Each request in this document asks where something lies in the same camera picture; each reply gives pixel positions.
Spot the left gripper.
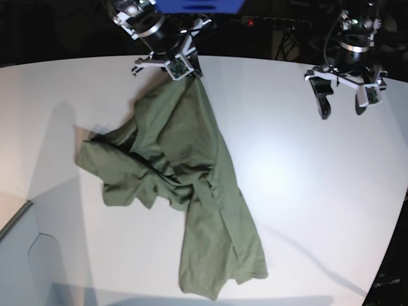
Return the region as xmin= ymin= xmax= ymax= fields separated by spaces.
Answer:
xmin=304 ymin=64 xmax=388 ymax=120

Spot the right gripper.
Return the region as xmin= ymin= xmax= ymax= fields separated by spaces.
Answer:
xmin=131 ymin=18 xmax=212 ymax=77

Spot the green t-shirt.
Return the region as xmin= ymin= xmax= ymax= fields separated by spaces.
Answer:
xmin=76 ymin=77 xmax=268 ymax=300

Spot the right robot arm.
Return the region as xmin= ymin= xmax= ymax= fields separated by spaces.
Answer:
xmin=104 ymin=1 xmax=214 ymax=81

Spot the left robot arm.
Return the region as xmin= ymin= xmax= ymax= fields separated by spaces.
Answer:
xmin=304 ymin=1 xmax=388 ymax=120

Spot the black power strip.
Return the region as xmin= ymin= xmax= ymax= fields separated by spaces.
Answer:
xmin=240 ymin=16 xmax=312 ymax=31

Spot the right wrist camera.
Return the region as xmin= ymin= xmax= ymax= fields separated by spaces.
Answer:
xmin=164 ymin=57 xmax=194 ymax=81

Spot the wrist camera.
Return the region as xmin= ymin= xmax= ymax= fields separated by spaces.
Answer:
xmin=164 ymin=57 xmax=194 ymax=81
xmin=356 ymin=84 xmax=382 ymax=108

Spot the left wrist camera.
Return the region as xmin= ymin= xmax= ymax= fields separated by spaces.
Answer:
xmin=356 ymin=84 xmax=382 ymax=108

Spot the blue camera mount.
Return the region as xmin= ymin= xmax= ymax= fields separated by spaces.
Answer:
xmin=156 ymin=0 xmax=245 ymax=14

